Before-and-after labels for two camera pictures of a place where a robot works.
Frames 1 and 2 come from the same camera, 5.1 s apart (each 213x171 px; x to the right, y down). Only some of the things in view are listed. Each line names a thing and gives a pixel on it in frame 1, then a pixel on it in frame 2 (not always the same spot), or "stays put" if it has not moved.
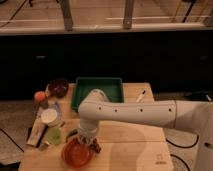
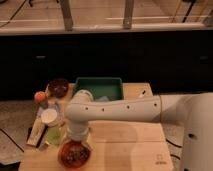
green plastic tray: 113,87 stays put
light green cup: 54,135 stays put
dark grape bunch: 95,146 to 77,155
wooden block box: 36,132 stays put
